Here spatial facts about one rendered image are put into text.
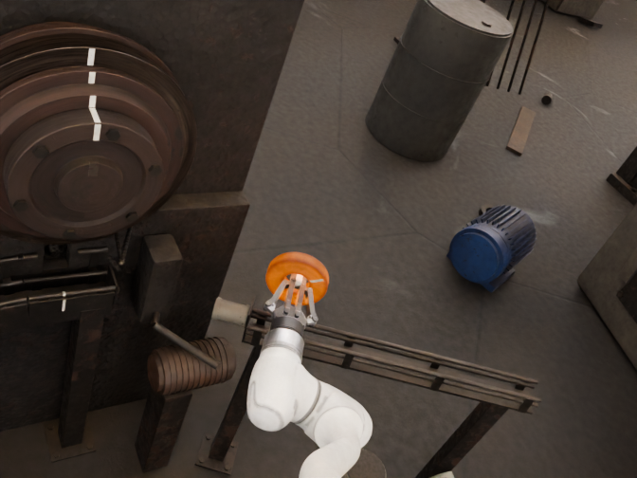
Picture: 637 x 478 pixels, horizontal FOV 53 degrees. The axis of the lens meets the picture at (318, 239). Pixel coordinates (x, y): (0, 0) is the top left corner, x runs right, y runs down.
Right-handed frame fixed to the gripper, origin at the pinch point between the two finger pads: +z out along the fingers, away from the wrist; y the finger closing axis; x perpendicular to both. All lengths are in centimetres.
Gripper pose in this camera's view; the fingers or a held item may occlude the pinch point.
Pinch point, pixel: (299, 275)
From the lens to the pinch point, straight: 154.8
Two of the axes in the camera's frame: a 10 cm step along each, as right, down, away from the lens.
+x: 3.1, -6.9, -6.6
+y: 9.4, 3.2, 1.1
